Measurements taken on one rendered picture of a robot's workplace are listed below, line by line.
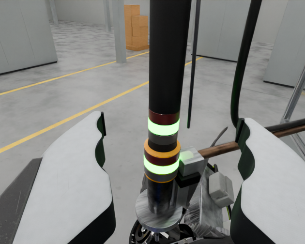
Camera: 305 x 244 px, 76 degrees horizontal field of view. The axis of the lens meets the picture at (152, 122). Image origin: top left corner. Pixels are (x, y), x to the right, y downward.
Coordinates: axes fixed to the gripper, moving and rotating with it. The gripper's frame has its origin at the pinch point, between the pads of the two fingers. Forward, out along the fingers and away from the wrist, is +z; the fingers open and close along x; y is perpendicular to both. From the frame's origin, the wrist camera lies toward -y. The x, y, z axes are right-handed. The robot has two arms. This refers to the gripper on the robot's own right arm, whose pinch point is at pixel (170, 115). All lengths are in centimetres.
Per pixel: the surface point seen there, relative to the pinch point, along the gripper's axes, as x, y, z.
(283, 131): 19.0, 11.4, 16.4
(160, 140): -0.6, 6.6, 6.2
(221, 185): 22, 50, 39
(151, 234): -1.4, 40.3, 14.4
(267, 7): 493, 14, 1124
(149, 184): -1.7, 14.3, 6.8
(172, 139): 0.7, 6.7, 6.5
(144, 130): -25, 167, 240
